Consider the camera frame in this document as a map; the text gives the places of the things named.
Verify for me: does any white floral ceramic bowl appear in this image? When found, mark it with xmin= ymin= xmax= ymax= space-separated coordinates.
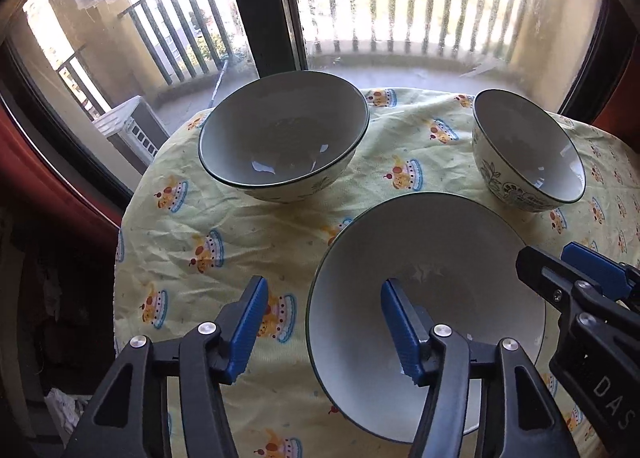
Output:
xmin=198 ymin=70 xmax=371 ymax=204
xmin=471 ymin=88 xmax=587 ymax=213
xmin=306 ymin=191 xmax=548 ymax=431

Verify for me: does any black window frame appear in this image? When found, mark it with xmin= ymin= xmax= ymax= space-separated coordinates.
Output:
xmin=0 ymin=0 xmax=640 ymax=211

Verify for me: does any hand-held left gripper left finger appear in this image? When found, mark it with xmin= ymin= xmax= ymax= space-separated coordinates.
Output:
xmin=70 ymin=275 xmax=270 ymax=458

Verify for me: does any white air conditioner unit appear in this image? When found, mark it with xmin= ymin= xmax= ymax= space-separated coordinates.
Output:
xmin=92 ymin=95 xmax=171 ymax=166

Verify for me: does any red curtain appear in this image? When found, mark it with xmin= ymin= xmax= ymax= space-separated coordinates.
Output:
xmin=590 ymin=83 xmax=640 ymax=154
xmin=0 ymin=98 xmax=126 ymax=249

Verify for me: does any white crumpled paper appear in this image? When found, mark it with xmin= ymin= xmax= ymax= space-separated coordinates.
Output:
xmin=45 ymin=388 xmax=88 ymax=434

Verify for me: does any white pipe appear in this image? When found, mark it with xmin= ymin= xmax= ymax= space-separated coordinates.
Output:
xmin=207 ymin=56 xmax=233 ymax=106

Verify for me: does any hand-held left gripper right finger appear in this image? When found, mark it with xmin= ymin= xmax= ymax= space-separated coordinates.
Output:
xmin=380 ymin=278 xmax=583 ymax=458

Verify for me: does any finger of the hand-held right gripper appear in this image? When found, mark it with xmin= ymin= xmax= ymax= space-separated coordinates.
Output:
xmin=560 ymin=241 xmax=640 ymax=301
xmin=515 ymin=245 xmax=640 ymax=365

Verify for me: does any yellow printed tablecloth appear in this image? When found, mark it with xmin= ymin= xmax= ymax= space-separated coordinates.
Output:
xmin=114 ymin=86 xmax=640 ymax=458

